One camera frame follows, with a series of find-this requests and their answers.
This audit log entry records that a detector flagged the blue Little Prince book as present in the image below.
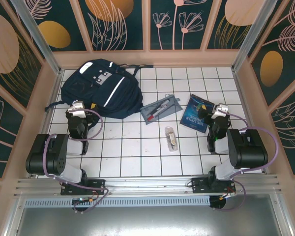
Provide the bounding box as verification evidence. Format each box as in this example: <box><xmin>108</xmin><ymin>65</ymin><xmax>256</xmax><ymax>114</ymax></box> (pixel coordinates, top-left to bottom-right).
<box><xmin>179</xmin><ymin>94</ymin><xmax>215</xmax><ymax>134</ymax></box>

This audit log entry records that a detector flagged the navy blue backpack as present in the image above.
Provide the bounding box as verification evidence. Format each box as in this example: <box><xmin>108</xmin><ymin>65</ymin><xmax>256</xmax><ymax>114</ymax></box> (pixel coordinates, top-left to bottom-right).
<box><xmin>45</xmin><ymin>58</ymin><xmax>154</xmax><ymax>120</ymax></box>

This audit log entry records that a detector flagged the grey mesh pencil case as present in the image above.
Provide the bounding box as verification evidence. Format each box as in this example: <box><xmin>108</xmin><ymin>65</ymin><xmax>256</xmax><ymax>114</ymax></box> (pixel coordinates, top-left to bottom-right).
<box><xmin>139</xmin><ymin>94</ymin><xmax>183</xmax><ymax>125</ymax></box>

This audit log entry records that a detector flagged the clear plastic supplies bag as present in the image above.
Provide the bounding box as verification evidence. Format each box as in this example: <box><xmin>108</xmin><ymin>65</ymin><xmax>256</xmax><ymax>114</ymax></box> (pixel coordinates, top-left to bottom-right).
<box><xmin>165</xmin><ymin>126</ymin><xmax>179</xmax><ymax>153</ymax></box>

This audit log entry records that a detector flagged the black marker pen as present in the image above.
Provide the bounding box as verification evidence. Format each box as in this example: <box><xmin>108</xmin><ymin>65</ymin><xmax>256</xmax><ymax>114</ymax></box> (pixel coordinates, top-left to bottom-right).
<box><xmin>156</xmin><ymin>99</ymin><xmax>172</xmax><ymax>110</ymax></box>

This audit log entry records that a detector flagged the red capped marker pen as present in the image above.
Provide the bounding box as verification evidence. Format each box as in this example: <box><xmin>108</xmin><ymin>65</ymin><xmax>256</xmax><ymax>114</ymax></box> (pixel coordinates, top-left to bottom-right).
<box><xmin>147</xmin><ymin>107</ymin><xmax>164</xmax><ymax>121</ymax></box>

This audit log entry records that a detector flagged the small green circuit board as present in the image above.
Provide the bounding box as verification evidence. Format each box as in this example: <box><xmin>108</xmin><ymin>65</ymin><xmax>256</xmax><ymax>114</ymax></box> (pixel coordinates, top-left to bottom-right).
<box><xmin>72</xmin><ymin>197</ymin><xmax>94</xmax><ymax>205</ymax></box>

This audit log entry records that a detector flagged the steel sheet panel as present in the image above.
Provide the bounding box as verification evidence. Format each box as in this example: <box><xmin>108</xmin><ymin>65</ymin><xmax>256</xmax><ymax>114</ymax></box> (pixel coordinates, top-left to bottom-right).
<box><xmin>4</xmin><ymin>194</ymin><xmax>293</xmax><ymax>236</ymax></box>

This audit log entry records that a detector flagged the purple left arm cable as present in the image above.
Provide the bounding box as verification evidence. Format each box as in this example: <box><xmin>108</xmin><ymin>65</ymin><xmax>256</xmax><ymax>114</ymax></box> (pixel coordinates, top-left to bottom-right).
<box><xmin>43</xmin><ymin>109</ymin><xmax>109</xmax><ymax>214</ymax></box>

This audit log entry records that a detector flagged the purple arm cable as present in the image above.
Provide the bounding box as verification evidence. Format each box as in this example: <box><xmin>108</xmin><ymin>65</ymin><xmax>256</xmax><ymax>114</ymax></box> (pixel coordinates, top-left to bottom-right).
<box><xmin>43</xmin><ymin>109</ymin><xmax>109</xmax><ymax>214</ymax></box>
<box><xmin>217</xmin><ymin>110</ymin><xmax>279</xmax><ymax>212</ymax></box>

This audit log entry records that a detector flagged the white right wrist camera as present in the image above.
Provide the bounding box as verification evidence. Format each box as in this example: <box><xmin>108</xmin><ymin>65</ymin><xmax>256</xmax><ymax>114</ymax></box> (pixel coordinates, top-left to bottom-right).
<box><xmin>212</xmin><ymin>103</ymin><xmax>229</xmax><ymax>117</ymax></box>

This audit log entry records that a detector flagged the aluminium side rail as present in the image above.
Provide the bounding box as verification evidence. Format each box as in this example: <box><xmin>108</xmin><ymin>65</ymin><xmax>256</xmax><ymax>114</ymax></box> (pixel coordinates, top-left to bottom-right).
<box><xmin>27</xmin><ymin>69</ymin><xmax>64</xmax><ymax>179</ymax></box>
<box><xmin>232</xmin><ymin>69</ymin><xmax>270</xmax><ymax>174</ymax></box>

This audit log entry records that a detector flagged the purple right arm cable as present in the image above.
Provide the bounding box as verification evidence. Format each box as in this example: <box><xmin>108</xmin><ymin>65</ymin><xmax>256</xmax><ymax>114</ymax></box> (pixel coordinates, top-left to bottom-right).
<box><xmin>217</xmin><ymin>110</ymin><xmax>279</xmax><ymax>212</ymax></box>

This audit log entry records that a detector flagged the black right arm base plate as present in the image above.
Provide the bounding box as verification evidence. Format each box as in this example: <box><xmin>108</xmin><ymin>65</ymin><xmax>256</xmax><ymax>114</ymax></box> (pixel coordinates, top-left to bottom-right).
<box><xmin>191</xmin><ymin>177</ymin><xmax>236</xmax><ymax>195</ymax></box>

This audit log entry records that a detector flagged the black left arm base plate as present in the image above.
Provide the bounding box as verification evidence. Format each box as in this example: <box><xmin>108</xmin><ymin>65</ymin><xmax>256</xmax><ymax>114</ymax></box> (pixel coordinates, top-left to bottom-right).
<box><xmin>60</xmin><ymin>178</ymin><xmax>106</xmax><ymax>196</ymax></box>

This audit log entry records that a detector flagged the aluminium corner post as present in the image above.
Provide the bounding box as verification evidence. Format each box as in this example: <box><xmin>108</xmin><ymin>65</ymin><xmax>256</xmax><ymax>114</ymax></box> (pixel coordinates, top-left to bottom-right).
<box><xmin>232</xmin><ymin>0</ymin><xmax>285</xmax><ymax>72</ymax></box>
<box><xmin>10</xmin><ymin>0</ymin><xmax>64</xmax><ymax>76</ymax></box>

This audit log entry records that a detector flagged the aluminium mounting rail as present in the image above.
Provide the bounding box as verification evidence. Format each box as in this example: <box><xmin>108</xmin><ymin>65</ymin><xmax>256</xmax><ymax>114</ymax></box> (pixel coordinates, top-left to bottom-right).
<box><xmin>13</xmin><ymin>174</ymin><xmax>283</xmax><ymax>197</ymax></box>

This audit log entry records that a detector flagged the grey slotted cable duct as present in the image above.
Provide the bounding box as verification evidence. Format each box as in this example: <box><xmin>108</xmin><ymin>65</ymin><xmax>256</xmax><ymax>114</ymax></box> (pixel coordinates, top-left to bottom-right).
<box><xmin>24</xmin><ymin>196</ymin><xmax>211</xmax><ymax>207</ymax></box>

